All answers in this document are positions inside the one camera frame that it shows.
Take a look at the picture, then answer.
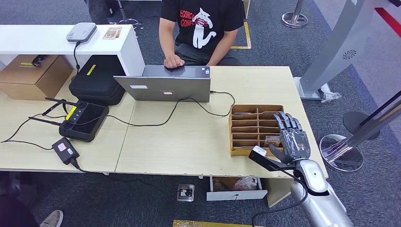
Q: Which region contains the person's right hand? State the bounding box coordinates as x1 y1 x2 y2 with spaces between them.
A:
163 55 185 69

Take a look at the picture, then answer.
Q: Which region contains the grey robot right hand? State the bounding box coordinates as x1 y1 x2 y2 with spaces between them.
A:
269 111 312 165

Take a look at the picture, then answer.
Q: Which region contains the brown printed card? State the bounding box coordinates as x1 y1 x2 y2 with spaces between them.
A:
264 134 281 148

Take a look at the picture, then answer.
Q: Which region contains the person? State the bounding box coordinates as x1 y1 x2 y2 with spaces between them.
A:
158 0 245 69

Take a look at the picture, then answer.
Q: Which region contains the brown compartment card organizer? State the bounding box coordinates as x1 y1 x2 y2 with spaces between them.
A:
228 105 285 157

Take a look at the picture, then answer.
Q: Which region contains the person's leg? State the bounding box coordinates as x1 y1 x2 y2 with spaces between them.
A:
84 0 110 25

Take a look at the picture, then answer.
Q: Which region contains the grey laptop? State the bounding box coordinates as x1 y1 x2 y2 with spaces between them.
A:
113 65 211 103

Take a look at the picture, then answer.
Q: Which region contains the chrome stanchion with mirrored base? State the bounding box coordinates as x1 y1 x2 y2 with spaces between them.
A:
319 98 401 173

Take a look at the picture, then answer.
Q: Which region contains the clear plastic wrap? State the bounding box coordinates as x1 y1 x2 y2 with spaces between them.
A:
319 89 342 104

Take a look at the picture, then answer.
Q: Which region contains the crumpled plastic bag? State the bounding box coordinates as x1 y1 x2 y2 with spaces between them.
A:
233 177 258 191

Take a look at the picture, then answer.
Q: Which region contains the black zippered carrying case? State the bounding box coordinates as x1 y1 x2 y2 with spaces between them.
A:
68 55 126 106

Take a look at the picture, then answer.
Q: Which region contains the white desk drawer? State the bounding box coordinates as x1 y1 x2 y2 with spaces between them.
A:
206 176 269 201

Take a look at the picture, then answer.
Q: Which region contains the yellow floor tape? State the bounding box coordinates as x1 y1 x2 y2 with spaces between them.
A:
231 21 252 50

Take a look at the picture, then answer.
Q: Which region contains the grey router box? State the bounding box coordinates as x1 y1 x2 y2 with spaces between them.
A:
66 22 97 44

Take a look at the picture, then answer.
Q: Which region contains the black remote controller with antennas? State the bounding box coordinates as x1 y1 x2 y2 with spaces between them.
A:
28 97 110 143

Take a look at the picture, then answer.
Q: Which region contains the silver gate pillar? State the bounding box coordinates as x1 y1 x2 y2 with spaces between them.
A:
293 0 392 100

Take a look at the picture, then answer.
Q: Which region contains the yellow floor strip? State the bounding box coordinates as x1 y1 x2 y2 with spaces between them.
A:
172 219 261 227

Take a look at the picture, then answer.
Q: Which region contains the metal floor socket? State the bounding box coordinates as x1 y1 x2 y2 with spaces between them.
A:
176 183 195 202

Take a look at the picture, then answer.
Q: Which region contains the white counter shelf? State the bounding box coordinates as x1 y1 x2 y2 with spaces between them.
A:
0 24 146 77

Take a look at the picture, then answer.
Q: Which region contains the small black object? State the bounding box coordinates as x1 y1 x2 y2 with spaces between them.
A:
31 54 50 67

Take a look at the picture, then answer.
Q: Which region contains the black power adapter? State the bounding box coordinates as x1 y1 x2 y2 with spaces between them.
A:
52 137 80 166

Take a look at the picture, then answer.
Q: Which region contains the brown cardboard box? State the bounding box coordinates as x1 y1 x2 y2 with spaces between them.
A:
0 54 74 102

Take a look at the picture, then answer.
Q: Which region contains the grey shoe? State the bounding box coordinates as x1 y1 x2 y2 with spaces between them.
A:
39 210 64 227

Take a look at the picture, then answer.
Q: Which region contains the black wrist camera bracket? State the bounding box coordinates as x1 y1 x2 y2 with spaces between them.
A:
249 145 296 172

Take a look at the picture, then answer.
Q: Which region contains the black stanchion post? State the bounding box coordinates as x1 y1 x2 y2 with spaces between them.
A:
342 90 401 140

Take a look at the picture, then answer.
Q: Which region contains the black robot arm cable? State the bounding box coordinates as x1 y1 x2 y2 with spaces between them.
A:
251 169 309 227

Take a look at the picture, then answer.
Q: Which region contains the black laptop cable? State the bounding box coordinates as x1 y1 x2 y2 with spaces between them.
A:
68 90 236 128

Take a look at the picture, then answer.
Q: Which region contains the black router cable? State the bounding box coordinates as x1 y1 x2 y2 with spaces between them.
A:
73 41 81 75

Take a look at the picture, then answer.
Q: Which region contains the chrome stanchion post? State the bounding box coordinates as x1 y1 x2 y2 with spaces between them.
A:
281 0 309 29

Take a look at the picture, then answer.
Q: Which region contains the thick black adapter cable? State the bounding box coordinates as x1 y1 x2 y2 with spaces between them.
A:
70 159 111 176

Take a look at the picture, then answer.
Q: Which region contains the thin black cable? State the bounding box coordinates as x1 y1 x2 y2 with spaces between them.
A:
0 113 67 144
0 140 53 151

